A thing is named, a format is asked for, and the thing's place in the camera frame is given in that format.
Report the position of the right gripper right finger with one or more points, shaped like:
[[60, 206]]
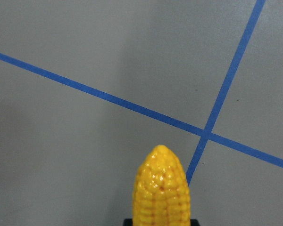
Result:
[[194, 222]]

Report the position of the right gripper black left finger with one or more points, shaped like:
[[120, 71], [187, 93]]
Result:
[[128, 222]]

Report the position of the yellow plastic corn cob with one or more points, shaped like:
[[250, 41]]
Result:
[[161, 196]]

